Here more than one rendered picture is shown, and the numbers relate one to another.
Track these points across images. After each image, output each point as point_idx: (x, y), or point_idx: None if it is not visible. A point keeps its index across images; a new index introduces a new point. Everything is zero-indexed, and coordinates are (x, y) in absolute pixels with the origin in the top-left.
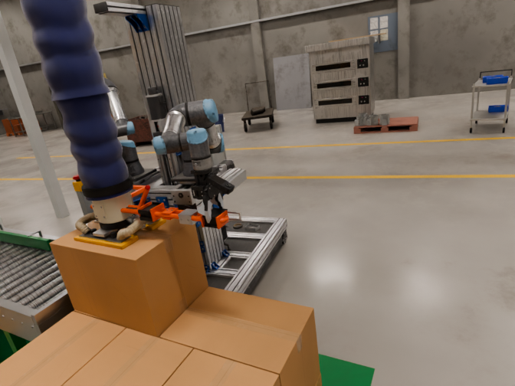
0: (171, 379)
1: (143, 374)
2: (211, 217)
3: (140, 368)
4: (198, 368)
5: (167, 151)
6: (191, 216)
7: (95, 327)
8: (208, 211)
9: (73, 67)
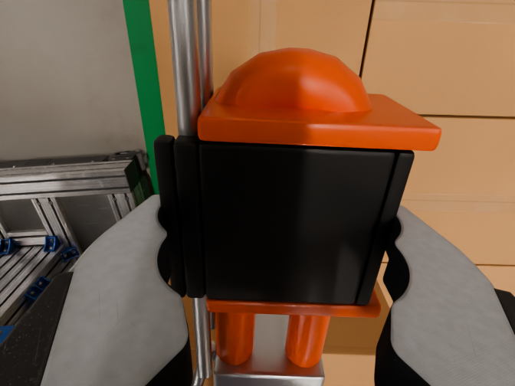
0: (435, 109)
1: (428, 165)
2: (398, 210)
3: (414, 179)
4: (405, 71)
5: None
6: (319, 369)
7: None
8: (461, 268)
9: None
